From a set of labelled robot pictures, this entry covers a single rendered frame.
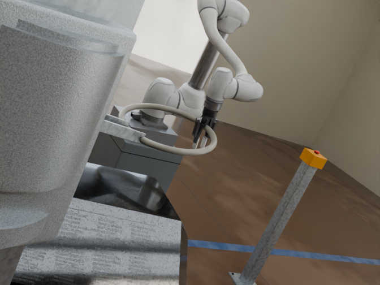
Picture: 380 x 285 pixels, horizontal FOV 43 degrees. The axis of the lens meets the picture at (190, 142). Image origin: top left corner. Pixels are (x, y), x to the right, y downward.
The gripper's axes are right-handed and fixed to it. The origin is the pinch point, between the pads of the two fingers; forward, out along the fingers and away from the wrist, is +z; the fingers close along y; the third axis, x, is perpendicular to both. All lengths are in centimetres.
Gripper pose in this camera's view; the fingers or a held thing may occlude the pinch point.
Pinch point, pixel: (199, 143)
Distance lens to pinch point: 247.4
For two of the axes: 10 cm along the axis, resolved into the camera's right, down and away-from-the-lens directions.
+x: 5.1, 5.0, -7.0
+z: -2.9, 8.7, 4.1
